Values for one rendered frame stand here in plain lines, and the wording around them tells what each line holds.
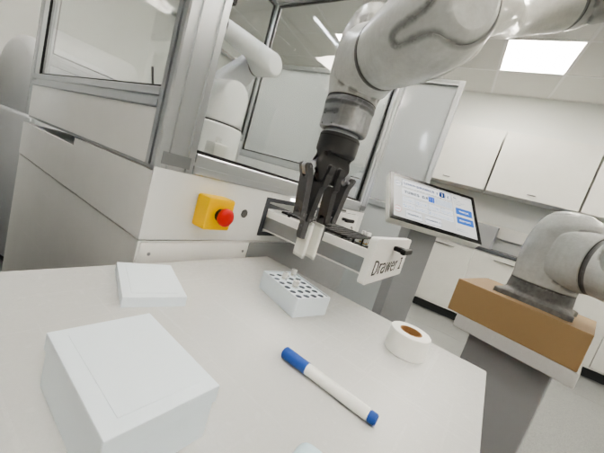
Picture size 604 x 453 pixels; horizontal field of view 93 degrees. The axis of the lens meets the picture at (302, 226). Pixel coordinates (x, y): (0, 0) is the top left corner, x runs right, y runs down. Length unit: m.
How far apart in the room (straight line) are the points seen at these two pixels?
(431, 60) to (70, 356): 0.45
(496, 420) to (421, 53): 0.96
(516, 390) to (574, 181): 3.40
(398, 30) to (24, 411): 0.51
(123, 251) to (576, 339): 1.04
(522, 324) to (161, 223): 0.91
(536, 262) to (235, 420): 0.88
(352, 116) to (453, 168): 3.64
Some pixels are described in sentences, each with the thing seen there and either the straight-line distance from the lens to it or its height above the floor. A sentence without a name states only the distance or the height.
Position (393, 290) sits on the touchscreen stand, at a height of 0.57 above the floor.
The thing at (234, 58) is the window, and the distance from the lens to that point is 0.72.
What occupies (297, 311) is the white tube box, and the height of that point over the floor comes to 0.77.
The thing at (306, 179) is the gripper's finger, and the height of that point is 1.00.
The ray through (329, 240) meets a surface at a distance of 0.72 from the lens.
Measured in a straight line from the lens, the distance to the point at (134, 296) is 0.48.
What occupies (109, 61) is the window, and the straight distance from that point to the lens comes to 0.94.
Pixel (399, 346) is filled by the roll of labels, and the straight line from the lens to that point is 0.56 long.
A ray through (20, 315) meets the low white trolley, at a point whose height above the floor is 0.76.
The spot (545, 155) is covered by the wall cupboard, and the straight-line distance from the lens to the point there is 4.24.
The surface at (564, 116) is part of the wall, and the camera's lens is 4.76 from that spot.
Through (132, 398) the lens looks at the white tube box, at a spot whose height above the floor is 0.81.
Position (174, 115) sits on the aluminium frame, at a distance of 0.63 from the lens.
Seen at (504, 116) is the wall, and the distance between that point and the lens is 4.68.
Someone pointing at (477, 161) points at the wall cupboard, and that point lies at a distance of 4.15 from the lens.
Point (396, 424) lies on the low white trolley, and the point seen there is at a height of 0.76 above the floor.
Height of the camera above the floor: 0.99
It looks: 8 degrees down
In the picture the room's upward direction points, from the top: 17 degrees clockwise
